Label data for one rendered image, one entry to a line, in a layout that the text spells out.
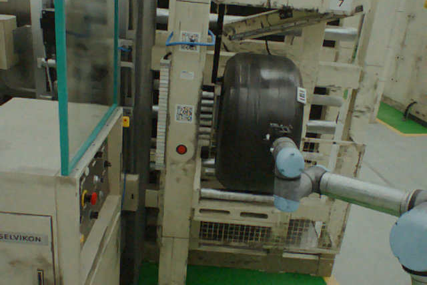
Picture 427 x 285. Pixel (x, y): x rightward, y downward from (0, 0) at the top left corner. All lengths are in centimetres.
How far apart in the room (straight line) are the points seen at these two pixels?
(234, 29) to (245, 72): 47
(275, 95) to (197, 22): 40
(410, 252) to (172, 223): 116
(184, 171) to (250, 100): 47
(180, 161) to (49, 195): 76
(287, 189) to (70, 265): 63
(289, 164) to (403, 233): 34
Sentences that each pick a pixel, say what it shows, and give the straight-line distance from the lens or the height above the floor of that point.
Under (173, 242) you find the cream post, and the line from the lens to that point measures 201.
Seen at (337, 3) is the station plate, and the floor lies 169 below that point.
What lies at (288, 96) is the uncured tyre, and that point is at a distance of 156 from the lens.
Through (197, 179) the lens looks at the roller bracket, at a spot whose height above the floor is 95.
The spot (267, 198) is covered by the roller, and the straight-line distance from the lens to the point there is 179.
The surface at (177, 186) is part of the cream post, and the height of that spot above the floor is 88.
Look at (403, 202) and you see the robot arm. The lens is 120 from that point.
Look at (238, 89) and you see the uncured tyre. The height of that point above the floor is 138.
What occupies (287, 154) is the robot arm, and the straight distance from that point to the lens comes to 118.
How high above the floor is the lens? 180
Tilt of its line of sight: 21 degrees down
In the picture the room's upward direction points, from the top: 6 degrees clockwise
